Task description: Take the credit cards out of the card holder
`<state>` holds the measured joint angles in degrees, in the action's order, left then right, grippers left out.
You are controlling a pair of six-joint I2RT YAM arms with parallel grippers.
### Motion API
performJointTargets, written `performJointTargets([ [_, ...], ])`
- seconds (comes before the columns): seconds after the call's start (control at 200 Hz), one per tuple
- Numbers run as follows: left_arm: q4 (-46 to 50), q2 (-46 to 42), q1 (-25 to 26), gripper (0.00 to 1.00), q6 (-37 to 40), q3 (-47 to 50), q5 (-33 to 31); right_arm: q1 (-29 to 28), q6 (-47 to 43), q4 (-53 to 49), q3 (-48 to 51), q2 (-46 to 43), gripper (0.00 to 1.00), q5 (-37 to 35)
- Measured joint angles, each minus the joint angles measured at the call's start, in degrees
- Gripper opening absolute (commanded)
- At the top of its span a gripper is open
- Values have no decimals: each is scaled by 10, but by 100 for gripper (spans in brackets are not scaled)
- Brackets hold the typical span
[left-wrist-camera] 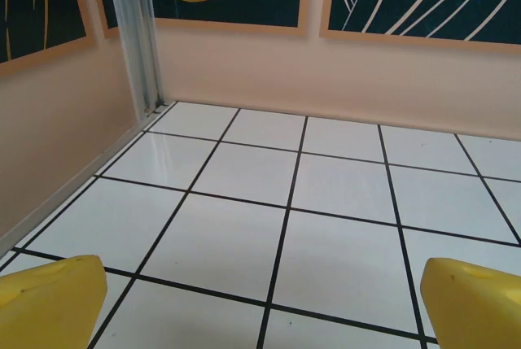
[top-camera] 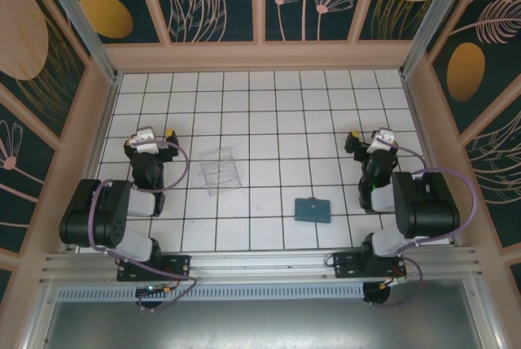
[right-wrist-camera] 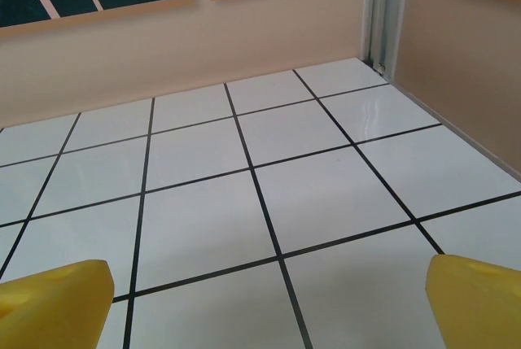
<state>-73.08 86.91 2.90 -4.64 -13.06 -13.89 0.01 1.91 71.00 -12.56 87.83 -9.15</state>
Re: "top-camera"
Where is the clear acrylic card stand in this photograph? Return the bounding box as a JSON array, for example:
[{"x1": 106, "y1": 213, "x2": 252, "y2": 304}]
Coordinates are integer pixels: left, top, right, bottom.
[{"x1": 198, "y1": 146, "x2": 243, "y2": 198}]

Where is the teal card holder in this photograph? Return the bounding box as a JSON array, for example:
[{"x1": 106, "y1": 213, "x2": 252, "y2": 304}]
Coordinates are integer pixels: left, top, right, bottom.
[{"x1": 295, "y1": 197, "x2": 331, "y2": 225}]

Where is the small circuit board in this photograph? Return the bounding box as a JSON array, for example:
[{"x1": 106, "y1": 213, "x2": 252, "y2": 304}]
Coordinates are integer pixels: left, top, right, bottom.
[{"x1": 136, "y1": 283, "x2": 176, "y2": 297}]

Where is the grey metal sheet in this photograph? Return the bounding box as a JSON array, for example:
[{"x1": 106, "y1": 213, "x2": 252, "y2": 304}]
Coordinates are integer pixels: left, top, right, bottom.
[{"x1": 24, "y1": 299, "x2": 501, "y2": 349}]

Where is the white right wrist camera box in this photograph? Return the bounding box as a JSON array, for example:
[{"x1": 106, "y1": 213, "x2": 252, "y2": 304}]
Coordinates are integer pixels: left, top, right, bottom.
[{"x1": 367, "y1": 128, "x2": 398, "y2": 155}]

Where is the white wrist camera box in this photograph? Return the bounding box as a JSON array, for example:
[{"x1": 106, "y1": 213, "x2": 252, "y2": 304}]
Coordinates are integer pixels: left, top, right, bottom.
[
  {"x1": 367, "y1": 128, "x2": 398, "y2": 155},
  {"x1": 129, "y1": 129, "x2": 164, "y2": 153}
]

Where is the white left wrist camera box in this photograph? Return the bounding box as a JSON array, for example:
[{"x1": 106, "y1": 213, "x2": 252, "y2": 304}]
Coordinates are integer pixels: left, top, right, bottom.
[{"x1": 129, "y1": 129, "x2": 164, "y2": 153}]

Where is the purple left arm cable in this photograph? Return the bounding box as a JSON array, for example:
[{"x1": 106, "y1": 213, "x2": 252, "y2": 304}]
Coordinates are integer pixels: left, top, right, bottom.
[{"x1": 88, "y1": 140, "x2": 199, "y2": 312}]

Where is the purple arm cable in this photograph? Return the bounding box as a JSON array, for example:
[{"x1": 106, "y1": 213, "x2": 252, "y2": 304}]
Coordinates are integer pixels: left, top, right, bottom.
[
  {"x1": 88, "y1": 140, "x2": 199, "y2": 312},
  {"x1": 368, "y1": 143, "x2": 479, "y2": 309}
]

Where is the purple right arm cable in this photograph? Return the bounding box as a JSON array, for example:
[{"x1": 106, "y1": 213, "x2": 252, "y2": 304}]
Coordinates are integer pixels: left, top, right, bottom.
[{"x1": 368, "y1": 143, "x2": 479, "y2": 309}]

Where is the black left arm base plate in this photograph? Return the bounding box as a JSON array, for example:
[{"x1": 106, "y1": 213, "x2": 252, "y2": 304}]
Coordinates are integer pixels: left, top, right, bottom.
[{"x1": 116, "y1": 254, "x2": 192, "y2": 283}]

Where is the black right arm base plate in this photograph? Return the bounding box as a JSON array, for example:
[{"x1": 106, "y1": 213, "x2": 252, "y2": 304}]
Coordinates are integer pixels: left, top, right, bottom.
[{"x1": 332, "y1": 251, "x2": 408, "y2": 279}]

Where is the white wire connector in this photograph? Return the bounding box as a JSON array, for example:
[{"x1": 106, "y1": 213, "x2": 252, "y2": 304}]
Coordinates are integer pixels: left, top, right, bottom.
[{"x1": 378, "y1": 275, "x2": 408, "y2": 290}]

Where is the aluminium frame post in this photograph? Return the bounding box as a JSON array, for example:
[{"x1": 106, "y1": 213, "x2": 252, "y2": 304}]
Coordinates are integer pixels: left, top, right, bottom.
[
  {"x1": 401, "y1": 0, "x2": 485, "y2": 77},
  {"x1": 32, "y1": 0, "x2": 124, "y2": 84}
]

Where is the aluminium mounting rail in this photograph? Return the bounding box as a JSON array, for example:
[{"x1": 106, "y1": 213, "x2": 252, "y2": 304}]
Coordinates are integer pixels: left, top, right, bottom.
[{"x1": 38, "y1": 246, "x2": 485, "y2": 285}]

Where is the grey slotted cable duct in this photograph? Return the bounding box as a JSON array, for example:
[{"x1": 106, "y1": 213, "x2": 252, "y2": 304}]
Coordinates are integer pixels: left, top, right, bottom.
[{"x1": 56, "y1": 281, "x2": 366, "y2": 302}]

